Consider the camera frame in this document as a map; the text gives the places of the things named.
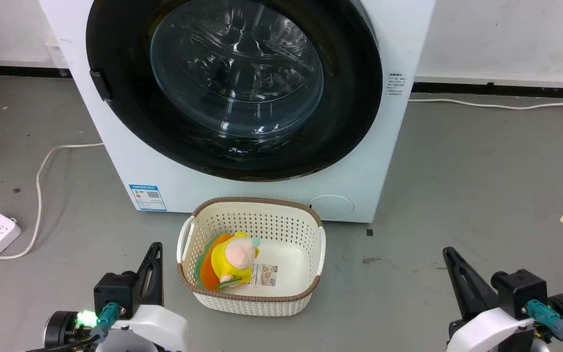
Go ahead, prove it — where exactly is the round white filter cover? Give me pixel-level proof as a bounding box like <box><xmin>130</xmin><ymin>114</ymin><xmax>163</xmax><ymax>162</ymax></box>
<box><xmin>308</xmin><ymin>195</ymin><xmax>355</xmax><ymax>221</ymax></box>

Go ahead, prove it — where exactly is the blue energy label sticker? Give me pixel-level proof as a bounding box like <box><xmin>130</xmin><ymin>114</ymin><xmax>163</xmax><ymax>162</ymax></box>
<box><xmin>129</xmin><ymin>184</ymin><xmax>168</xmax><ymax>212</ymax></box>

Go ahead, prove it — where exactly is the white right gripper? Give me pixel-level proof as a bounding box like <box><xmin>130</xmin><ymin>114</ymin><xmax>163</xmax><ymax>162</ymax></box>
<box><xmin>442</xmin><ymin>246</ymin><xmax>537</xmax><ymax>352</ymax></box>

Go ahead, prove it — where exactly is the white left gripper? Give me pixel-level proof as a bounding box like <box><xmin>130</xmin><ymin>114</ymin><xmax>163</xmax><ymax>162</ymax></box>
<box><xmin>95</xmin><ymin>242</ymin><xmax>188</xmax><ymax>352</ymax></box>

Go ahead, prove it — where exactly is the right cable with teal plug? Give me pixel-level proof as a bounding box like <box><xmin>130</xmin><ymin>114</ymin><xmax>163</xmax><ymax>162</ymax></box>
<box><xmin>525</xmin><ymin>299</ymin><xmax>563</xmax><ymax>352</ymax></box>

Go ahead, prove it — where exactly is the paper label in basket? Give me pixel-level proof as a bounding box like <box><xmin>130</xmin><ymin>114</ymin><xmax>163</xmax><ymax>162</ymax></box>
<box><xmin>251</xmin><ymin>264</ymin><xmax>280</xmax><ymax>287</ymax></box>

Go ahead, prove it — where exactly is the white power cable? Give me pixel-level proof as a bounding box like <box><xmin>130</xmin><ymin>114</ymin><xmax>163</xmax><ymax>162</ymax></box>
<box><xmin>0</xmin><ymin>142</ymin><xmax>105</xmax><ymax>261</ymax></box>
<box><xmin>408</xmin><ymin>93</ymin><xmax>563</xmax><ymax>110</ymax></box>

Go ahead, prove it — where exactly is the white front-load washing machine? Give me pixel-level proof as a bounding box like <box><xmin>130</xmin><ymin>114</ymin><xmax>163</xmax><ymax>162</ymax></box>
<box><xmin>39</xmin><ymin>0</ymin><xmax>436</xmax><ymax>223</ymax></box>

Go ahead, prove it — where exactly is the round black glass washer door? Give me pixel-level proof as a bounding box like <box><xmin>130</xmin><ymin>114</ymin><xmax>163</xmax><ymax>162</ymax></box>
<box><xmin>86</xmin><ymin>0</ymin><xmax>384</xmax><ymax>182</ymax></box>

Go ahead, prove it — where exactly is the cream perforated laundry basket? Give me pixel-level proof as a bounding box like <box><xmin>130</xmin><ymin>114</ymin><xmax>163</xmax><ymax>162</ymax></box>
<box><xmin>176</xmin><ymin>197</ymin><xmax>326</xmax><ymax>317</ymax></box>

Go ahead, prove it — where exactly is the small text sticker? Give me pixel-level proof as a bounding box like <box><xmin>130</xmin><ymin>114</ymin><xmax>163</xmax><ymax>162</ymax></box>
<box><xmin>386</xmin><ymin>73</ymin><xmax>408</xmax><ymax>97</ymax></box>

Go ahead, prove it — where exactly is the yellow plush doll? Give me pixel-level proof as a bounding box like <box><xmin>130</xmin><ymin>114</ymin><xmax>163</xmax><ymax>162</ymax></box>
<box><xmin>194</xmin><ymin>231</ymin><xmax>262</xmax><ymax>292</ymax></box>

